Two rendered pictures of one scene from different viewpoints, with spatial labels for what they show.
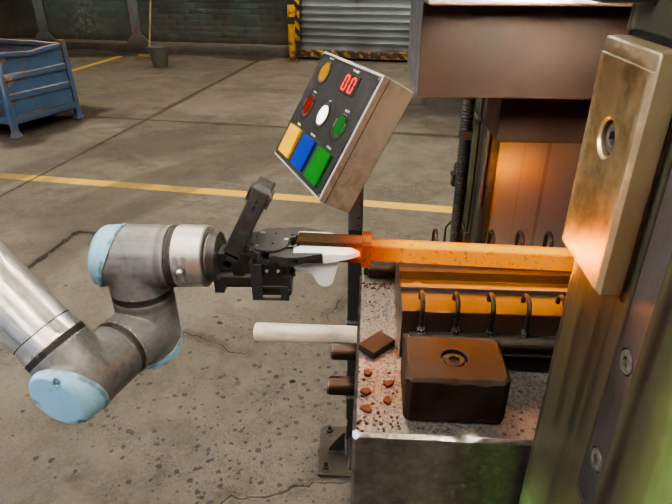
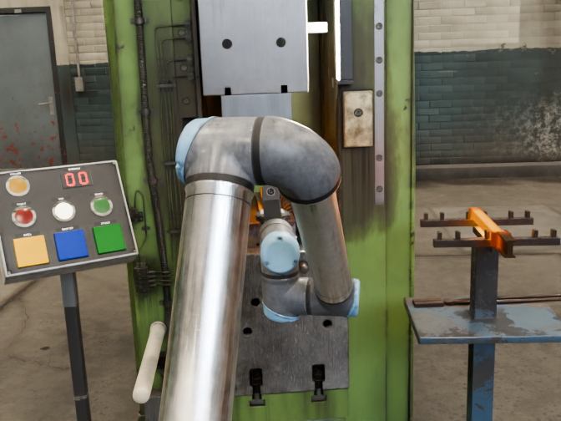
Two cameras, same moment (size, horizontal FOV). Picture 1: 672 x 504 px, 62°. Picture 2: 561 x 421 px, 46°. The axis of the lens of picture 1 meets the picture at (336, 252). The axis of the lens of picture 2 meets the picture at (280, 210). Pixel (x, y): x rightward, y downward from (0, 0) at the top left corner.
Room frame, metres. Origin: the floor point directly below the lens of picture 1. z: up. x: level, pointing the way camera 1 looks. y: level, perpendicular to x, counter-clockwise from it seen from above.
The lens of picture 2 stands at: (0.91, 1.80, 1.46)
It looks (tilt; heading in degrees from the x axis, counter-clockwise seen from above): 13 degrees down; 262
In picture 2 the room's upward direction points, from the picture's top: 2 degrees counter-clockwise
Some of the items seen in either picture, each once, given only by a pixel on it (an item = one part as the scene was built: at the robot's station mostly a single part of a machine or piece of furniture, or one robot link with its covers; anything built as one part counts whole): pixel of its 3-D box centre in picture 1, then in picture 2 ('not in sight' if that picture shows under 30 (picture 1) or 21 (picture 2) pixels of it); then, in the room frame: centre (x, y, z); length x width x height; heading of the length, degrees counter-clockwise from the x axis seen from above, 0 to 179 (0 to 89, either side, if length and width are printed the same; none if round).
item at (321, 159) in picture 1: (319, 167); (108, 239); (1.14, 0.04, 1.01); 0.07 x 0.05 x 0.07; 21
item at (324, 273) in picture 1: (326, 267); not in sight; (0.68, 0.01, 1.02); 0.09 x 0.03 x 0.06; 83
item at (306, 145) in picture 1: (304, 153); (71, 245); (1.23, 0.07, 1.01); 0.07 x 0.05 x 0.07; 21
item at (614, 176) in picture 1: (614, 165); (357, 119); (0.39, -0.20, 1.27); 0.09 x 0.02 x 0.17; 176
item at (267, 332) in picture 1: (346, 335); (150, 359); (1.06, -0.03, 0.62); 0.44 x 0.05 x 0.05; 86
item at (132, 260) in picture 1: (139, 257); (279, 248); (0.71, 0.29, 1.02); 0.12 x 0.09 x 0.10; 86
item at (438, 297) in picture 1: (540, 297); (259, 217); (0.70, -0.30, 0.96); 0.42 x 0.20 x 0.09; 86
